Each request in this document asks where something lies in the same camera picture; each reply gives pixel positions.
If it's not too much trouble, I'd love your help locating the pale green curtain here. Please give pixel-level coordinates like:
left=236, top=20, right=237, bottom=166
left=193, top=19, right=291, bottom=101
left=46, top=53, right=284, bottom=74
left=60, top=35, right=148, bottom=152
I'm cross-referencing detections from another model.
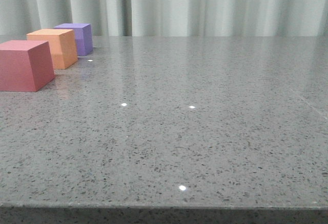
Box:
left=1, top=0, right=327, bottom=36

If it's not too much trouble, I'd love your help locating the orange foam cube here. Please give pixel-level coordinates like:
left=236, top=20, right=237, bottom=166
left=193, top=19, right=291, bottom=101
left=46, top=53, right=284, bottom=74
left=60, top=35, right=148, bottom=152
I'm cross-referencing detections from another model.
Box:
left=26, top=29, right=78, bottom=69

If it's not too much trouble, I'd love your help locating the red foam cube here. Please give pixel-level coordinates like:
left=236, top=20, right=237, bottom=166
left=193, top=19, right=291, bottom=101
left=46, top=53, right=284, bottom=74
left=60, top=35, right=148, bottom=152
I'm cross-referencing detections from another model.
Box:
left=1, top=40, right=55, bottom=92

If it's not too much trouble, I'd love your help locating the purple foam cube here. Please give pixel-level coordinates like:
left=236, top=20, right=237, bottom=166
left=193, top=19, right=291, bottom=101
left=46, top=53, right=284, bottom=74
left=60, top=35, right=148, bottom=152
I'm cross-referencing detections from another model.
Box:
left=54, top=23, right=93, bottom=56

